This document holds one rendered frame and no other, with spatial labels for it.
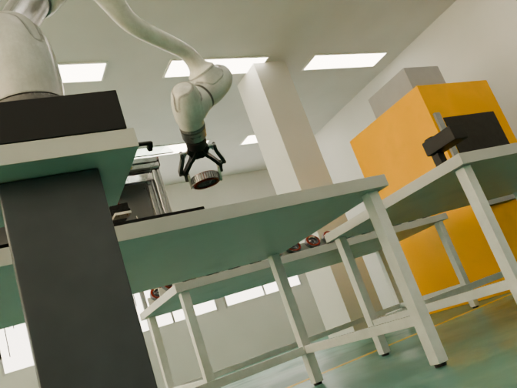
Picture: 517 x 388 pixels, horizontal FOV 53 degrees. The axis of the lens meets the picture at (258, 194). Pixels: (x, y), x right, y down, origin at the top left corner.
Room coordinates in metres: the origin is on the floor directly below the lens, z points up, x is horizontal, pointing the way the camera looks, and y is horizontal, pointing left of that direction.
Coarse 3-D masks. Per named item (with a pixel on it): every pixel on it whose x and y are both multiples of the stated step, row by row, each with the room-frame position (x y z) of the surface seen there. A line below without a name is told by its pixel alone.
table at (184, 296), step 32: (416, 224) 3.96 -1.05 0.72; (288, 256) 3.35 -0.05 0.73; (320, 256) 3.67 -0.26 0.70; (384, 256) 4.81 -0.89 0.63; (192, 288) 3.00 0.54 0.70; (224, 288) 3.52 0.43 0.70; (448, 288) 4.28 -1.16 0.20; (192, 320) 3.01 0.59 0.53; (160, 352) 3.68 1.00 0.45; (192, 384) 3.23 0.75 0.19
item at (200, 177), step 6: (198, 174) 1.84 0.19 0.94; (204, 174) 1.84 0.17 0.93; (210, 174) 1.85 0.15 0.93; (216, 174) 1.87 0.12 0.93; (192, 180) 1.86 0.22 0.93; (198, 180) 1.84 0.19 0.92; (204, 180) 1.85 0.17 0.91; (210, 180) 1.89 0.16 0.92; (216, 180) 1.89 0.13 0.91; (192, 186) 1.88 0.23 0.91; (198, 186) 1.90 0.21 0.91; (204, 186) 1.93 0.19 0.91; (210, 186) 1.94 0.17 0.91
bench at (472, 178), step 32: (448, 160) 2.20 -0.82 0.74; (480, 160) 2.20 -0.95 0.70; (512, 160) 2.50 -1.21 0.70; (416, 192) 2.45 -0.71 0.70; (448, 192) 2.80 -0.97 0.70; (480, 192) 2.21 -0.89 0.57; (512, 192) 3.94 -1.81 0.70; (352, 224) 2.84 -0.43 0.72; (480, 224) 2.23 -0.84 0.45; (352, 256) 3.06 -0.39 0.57; (512, 256) 2.21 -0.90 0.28; (480, 288) 2.36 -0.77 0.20; (512, 288) 2.22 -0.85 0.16; (384, 320) 2.95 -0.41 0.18; (384, 352) 3.04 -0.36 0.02
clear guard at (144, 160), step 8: (136, 152) 1.68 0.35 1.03; (144, 152) 1.68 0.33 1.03; (152, 152) 1.69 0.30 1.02; (160, 152) 1.70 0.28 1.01; (168, 152) 1.71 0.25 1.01; (136, 160) 1.81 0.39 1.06; (144, 160) 1.83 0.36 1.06; (152, 160) 1.86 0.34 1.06; (136, 168) 1.88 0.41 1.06; (144, 168) 1.91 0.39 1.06
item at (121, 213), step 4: (120, 204) 1.80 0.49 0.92; (124, 204) 1.81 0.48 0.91; (112, 208) 1.79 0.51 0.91; (116, 208) 1.79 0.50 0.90; (120, 208) 1.80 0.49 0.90; (124, 208) 1.81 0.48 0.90; (128, 208) 1.81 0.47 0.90; (112, 212) 1.78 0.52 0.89; (116, 212) 1.77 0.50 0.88; (120, 212) 1.78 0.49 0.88; (124, 212) 1.78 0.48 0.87; (128, 212) 1.79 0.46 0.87; (112, 216) 1.80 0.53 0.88; (116, 216) 1.78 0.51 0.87; (120, 216) 1.80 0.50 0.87; (124, 216) 1.81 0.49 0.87; (128, 216) 1.83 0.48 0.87; (112, 220) 1.84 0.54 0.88; (116, 220) 1.86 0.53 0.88; (120, 220) 1.87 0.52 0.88; (124, 220) 1.89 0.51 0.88
